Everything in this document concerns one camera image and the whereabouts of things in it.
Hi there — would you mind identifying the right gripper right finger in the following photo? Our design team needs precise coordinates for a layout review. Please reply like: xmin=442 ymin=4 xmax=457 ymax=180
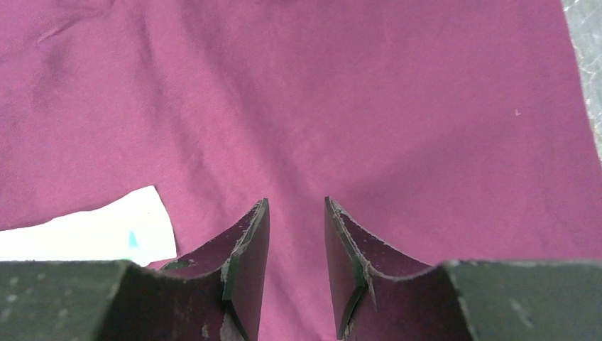
xmin=324 ymin=197 xmax=601 ymax=340

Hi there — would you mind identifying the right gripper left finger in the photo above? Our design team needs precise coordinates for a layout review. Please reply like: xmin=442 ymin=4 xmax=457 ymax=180
xmin=1 ymin=199 xmax=270 ymax=340

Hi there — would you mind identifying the white sterile packet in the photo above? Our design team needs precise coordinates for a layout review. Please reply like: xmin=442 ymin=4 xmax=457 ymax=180
xmin=1 ymin=185 xmax=177 ymax=266

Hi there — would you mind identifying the purple cloth wrap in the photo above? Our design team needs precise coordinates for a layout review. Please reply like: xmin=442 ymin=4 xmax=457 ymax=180
xmin=1 ymin=1 xmax=601 ymax=340

